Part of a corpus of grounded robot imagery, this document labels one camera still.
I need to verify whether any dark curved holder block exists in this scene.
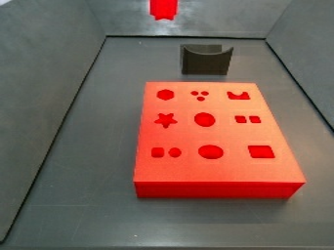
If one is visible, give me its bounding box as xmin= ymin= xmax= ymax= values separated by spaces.
xmin=180 ymin=44 xmax=233 ymax=75

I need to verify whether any red star object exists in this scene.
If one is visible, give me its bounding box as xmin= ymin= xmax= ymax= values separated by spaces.
xmin=149 ymin=0 xmax=177 ymax=21

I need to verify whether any red shape-sorting board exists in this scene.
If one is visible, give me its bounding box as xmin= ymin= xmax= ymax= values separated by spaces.
xmin=133 ymin=82 xmax=305 ymax=198

